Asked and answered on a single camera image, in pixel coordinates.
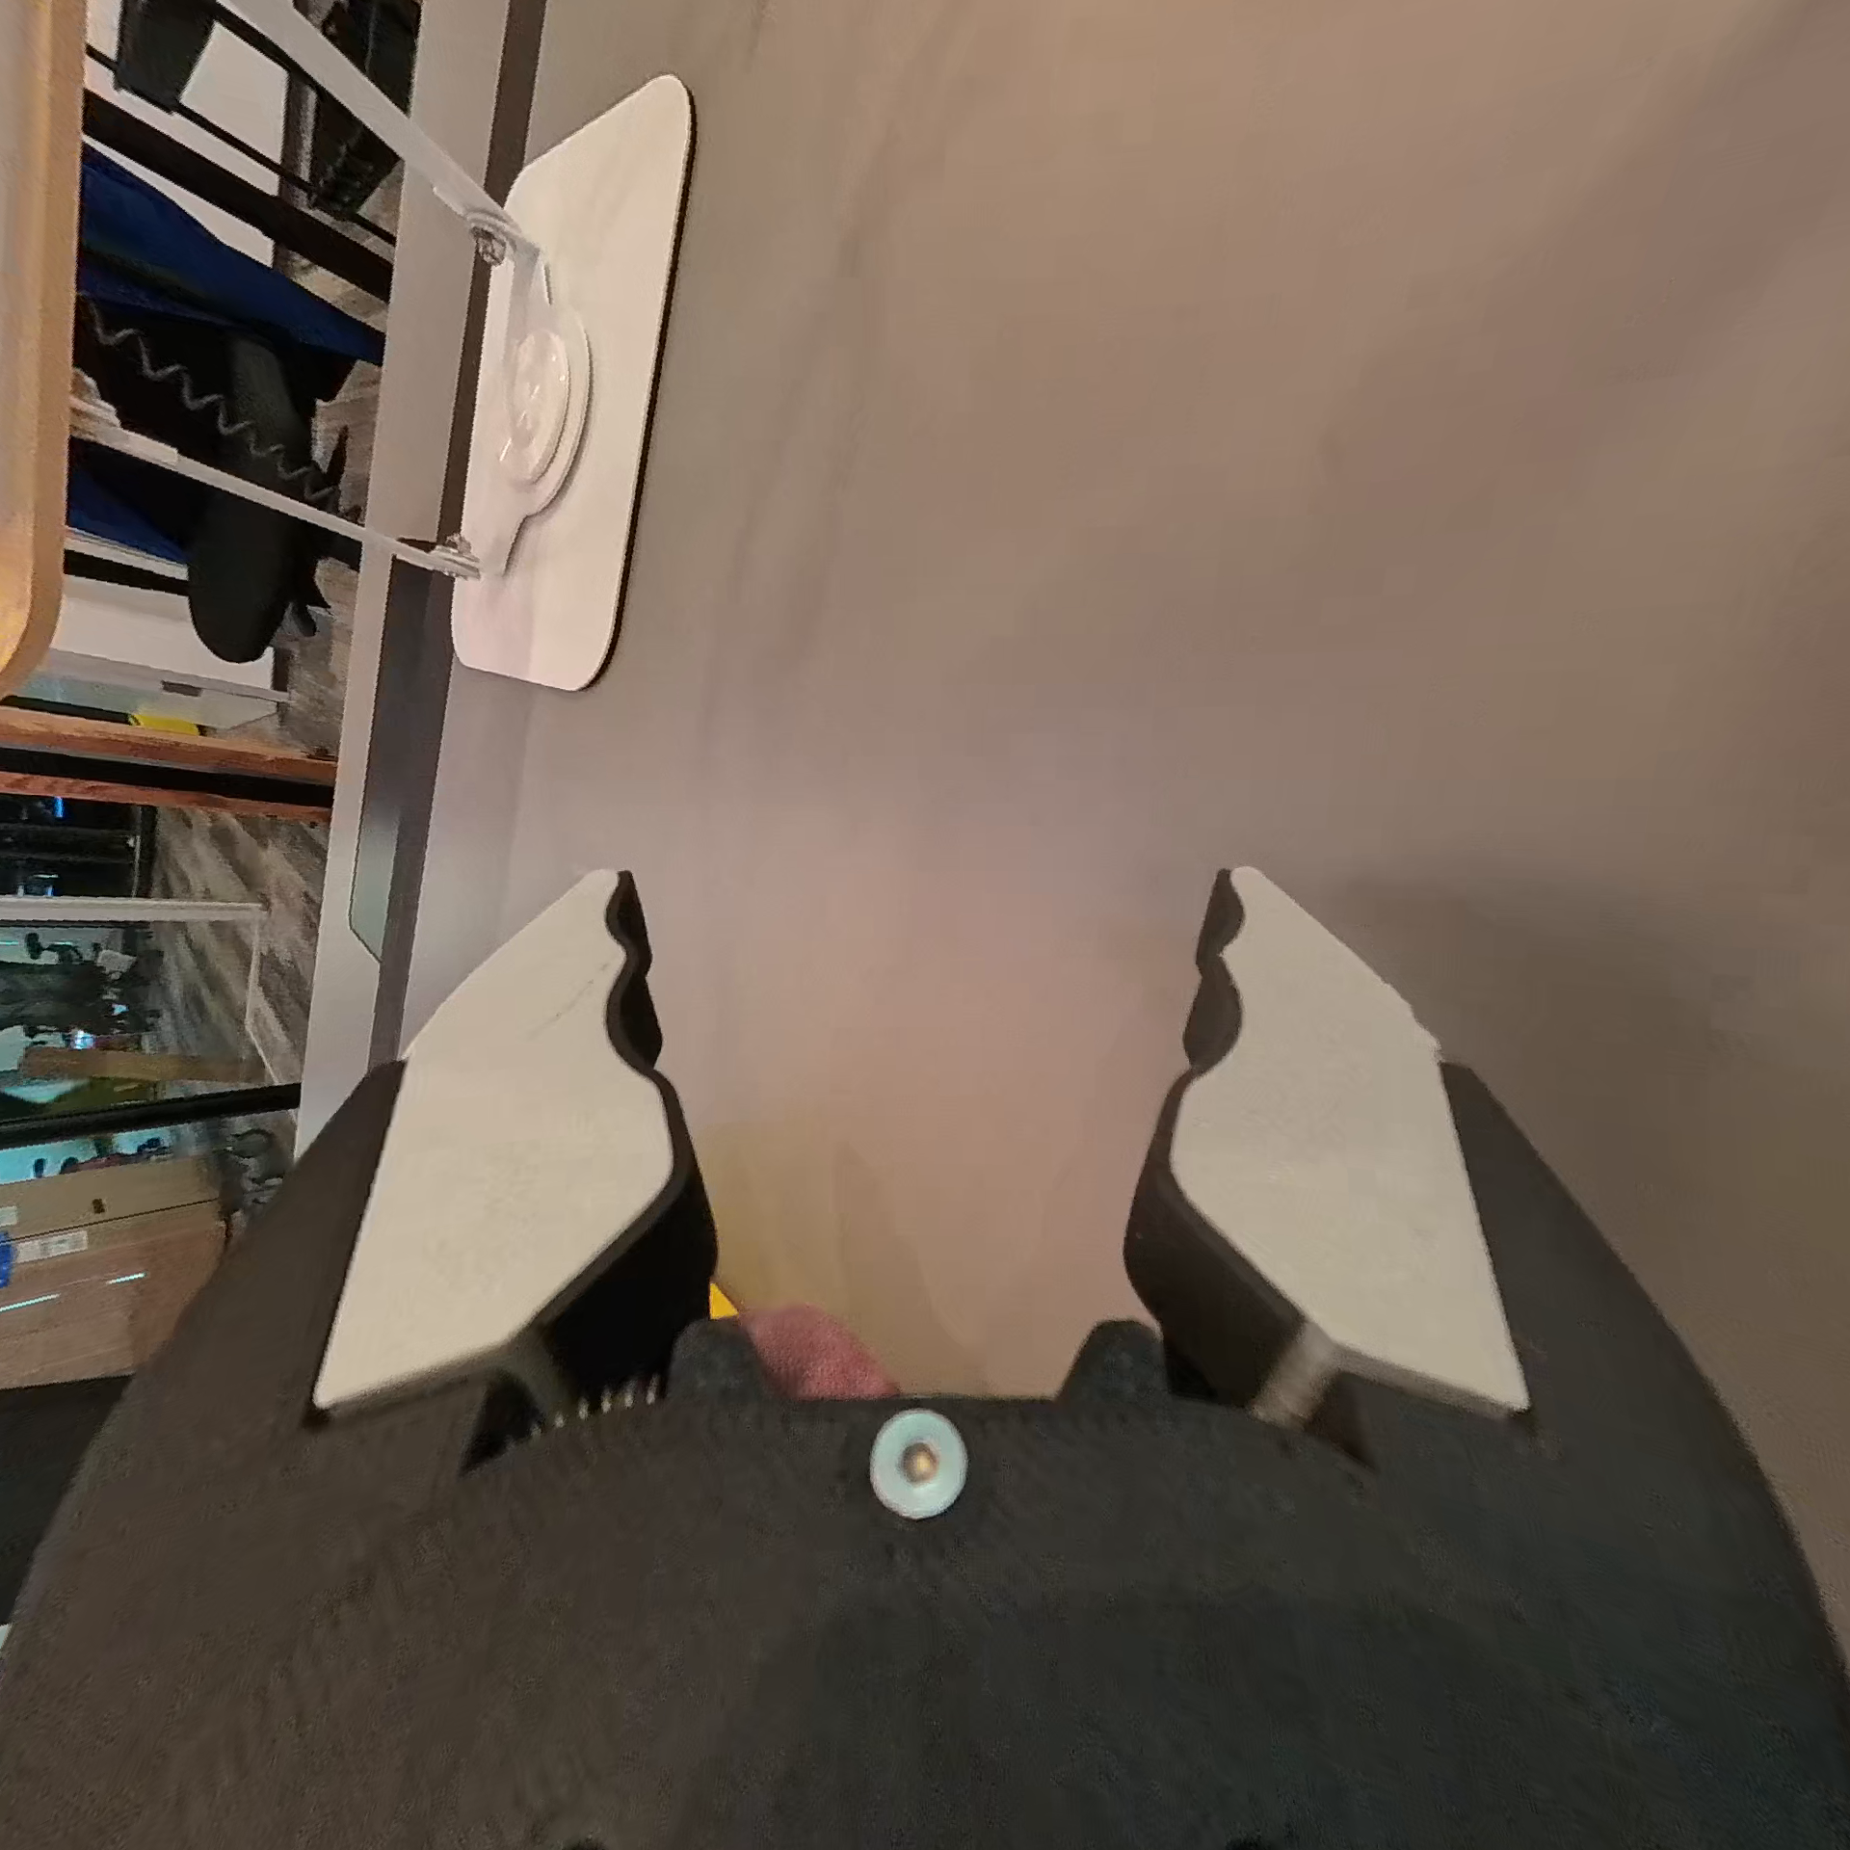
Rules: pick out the large cardboard box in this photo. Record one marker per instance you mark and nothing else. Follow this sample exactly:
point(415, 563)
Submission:
point(102, 1300)

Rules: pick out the yellow plastic bin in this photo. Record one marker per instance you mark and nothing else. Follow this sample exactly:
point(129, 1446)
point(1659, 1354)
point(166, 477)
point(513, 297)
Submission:
point(720, 1298)

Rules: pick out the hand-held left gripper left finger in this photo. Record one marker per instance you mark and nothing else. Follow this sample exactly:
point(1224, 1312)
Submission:
point(505, 1158)

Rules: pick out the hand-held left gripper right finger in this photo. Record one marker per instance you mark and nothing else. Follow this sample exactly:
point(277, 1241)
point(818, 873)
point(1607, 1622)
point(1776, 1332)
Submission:
point(1331, 1158)

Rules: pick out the black pole stand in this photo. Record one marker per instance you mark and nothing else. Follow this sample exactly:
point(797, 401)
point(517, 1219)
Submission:
point(143, 1116)

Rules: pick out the blue office chair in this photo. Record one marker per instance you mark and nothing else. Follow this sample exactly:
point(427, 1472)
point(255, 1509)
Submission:
point(158, 233)

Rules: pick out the person's left hand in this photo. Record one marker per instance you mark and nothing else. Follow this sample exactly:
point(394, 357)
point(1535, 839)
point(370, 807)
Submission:
point(818, 1359)

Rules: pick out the white folding stand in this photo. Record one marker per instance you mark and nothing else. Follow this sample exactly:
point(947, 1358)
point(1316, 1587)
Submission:
point(605, 435)

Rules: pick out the black office chair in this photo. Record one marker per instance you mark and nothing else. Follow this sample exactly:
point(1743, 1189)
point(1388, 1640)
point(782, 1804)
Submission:
point(244, 564)

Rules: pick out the wooden desk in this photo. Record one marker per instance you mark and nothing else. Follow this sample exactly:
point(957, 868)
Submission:
point(143, 759)

